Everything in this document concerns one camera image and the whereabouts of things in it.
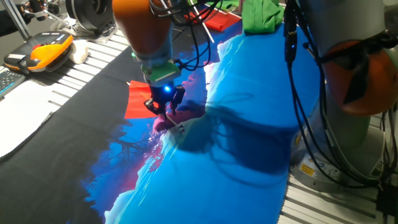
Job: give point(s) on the aluminium frame bar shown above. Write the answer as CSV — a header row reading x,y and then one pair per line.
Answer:
x,y
17,21

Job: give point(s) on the person right forearm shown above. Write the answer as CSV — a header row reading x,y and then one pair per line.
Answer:
x,y
11,23

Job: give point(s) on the orange black teach pendant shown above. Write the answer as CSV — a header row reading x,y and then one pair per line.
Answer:
x,y
46,54

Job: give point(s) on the green wrist mounting plate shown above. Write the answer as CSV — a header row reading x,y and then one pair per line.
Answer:
x,y
161,73

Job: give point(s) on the small white lump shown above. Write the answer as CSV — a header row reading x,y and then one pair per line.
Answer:
x,y
79,51

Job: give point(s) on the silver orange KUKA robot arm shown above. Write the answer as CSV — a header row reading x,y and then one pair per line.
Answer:
x,y
143,31

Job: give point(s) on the thin white stick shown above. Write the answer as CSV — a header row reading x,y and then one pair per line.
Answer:
x,y
203,24

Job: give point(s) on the landscape printed cloth mat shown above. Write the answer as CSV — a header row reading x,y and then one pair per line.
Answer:
x,y
202,161

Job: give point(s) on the flat green cloth piece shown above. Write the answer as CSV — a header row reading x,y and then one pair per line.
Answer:
x,y
225,3

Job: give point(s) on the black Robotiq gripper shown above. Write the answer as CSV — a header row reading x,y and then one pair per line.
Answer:
x,y
166,93

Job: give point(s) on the crumpled green cloth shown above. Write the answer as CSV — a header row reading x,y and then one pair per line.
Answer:
x,y
262,17

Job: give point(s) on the black computer keyboard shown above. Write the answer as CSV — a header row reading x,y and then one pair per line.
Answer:
x,y
9,81

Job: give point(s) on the grey spool stand plate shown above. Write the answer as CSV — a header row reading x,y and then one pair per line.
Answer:
x,y
99,35

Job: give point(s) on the red flag lying flat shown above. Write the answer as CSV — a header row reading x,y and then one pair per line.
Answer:
x,y
222,21

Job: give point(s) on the large white paper sheet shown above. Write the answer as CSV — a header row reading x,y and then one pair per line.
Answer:
x,y
21,118

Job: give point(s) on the person right hand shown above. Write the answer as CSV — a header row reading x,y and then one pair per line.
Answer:
x,y
26,14

